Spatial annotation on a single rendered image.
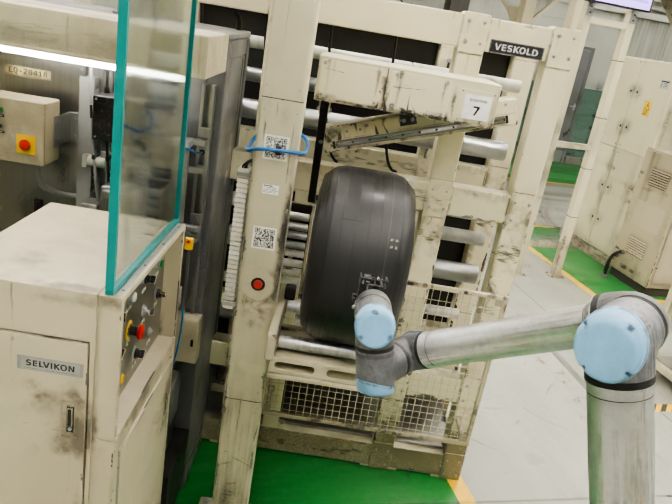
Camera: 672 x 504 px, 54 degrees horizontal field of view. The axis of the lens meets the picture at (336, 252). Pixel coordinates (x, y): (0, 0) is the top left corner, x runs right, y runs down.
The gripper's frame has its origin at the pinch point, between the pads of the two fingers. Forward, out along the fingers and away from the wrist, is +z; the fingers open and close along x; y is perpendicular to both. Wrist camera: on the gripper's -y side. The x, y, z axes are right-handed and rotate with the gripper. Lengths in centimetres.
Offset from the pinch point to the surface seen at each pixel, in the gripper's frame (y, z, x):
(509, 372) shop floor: -97, 212, -116
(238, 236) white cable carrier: 2, 30, 41
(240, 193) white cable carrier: 16, 28, 42
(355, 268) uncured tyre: 3.7, 8.4, 4.0
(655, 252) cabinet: -32, 395, -278
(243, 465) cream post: -83, 39, 29
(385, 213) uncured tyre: 19.8, 15.4, -2.1
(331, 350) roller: -28.4, 24.4, 5.8
